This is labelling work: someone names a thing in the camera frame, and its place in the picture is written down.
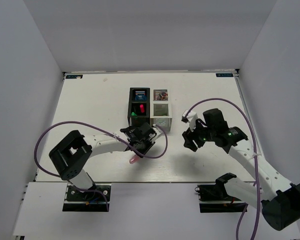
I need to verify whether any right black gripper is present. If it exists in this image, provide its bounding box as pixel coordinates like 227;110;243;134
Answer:
182;118;216;152

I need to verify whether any clear pink eraser case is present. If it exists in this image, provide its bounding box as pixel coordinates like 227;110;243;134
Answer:
129;155;140;164

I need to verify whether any pink cap black highlighter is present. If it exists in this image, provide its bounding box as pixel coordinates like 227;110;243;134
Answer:
139;104;146;115

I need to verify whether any pink stationery package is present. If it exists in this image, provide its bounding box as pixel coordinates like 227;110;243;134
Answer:
153;89;169;101

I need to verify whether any blue round tape tin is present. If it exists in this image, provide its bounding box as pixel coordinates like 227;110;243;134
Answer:
134;94;148;102

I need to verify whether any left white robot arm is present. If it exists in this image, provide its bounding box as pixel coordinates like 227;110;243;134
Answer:
49;122;163;200

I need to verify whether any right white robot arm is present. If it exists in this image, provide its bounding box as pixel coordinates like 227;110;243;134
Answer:
181;108;300;231

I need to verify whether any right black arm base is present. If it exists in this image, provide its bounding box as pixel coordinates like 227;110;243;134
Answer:
194;173;247;213

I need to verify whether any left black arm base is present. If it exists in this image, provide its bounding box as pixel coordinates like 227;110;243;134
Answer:
62;184;112;213

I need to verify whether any white metal organizer box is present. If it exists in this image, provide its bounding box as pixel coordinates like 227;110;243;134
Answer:
150;89;173;133

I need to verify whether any black metal organizer box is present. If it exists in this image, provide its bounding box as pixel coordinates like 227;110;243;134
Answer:
127;87;150;127

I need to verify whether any right blue corner label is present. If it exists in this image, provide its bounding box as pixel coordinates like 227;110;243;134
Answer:
215;72;234;78

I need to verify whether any blue corner label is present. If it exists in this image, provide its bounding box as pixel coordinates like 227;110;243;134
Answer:
65;74;83;79
215;72;234;78

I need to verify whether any left blue corner label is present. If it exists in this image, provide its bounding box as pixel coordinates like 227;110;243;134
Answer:
65;74;83;79

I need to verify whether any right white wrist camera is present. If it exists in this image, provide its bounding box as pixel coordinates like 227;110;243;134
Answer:
181;109;198;126

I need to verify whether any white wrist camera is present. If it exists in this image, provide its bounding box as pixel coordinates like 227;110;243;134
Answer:
181;109;198;126
151;124;166;143

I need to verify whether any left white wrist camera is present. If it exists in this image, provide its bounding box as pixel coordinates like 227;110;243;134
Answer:
151;124;166;143

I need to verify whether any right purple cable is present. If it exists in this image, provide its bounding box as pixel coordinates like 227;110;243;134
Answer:
186;97;262;240

